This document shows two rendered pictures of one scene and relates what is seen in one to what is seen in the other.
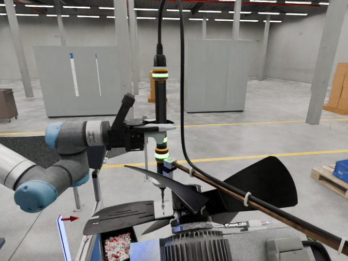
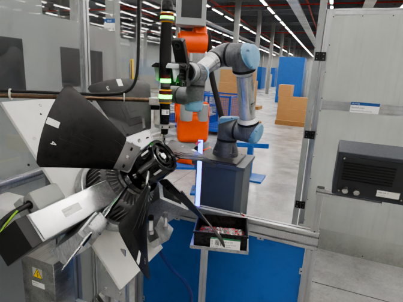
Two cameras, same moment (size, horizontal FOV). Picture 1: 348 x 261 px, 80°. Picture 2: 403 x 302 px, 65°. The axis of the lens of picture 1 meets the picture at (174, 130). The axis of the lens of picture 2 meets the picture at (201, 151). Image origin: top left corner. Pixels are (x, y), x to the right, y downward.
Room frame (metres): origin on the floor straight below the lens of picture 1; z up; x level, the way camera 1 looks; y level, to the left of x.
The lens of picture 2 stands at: (1.25, -0.83, 1.49)
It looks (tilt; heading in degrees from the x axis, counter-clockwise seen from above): 14 degrees down; 119
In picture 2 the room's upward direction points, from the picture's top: 3 degrees clockwise
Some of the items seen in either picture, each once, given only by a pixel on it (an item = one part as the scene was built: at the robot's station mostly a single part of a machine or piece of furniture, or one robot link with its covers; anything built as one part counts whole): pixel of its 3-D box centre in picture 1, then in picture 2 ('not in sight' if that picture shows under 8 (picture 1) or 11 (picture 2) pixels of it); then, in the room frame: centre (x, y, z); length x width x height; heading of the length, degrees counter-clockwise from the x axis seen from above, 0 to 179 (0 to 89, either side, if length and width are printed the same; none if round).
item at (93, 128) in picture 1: (97, 133); (188, 72); (0.58, 0.23, 1.48); 0.08 x 0.05 x 0.08; 8
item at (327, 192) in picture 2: (98, 166); (348, 195); (1.19, 0.48, 1.04); 0.24 x 0.03 x 0.03; 8
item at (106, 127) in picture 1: (125, 133); (179, 74); (0.59, 0.15, 1.47); 0.12 x 0.08 x 0.09; 98
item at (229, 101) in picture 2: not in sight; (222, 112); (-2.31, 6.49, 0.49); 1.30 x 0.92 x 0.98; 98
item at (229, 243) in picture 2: (119, 247); (220, 231); (0.75, 0.26, 0.85); 0.22 x 0.17 x 0.07; 23
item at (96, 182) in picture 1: (96, 186); (317, 209); (1.09, 0.47, 0.96); 0.03 x 0.03 x 0.20; 8
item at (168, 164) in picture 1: (164, 170); (162, 112); (0.60, 0.03, 1.34); 0.09 x 0.07 x 0.10; 43
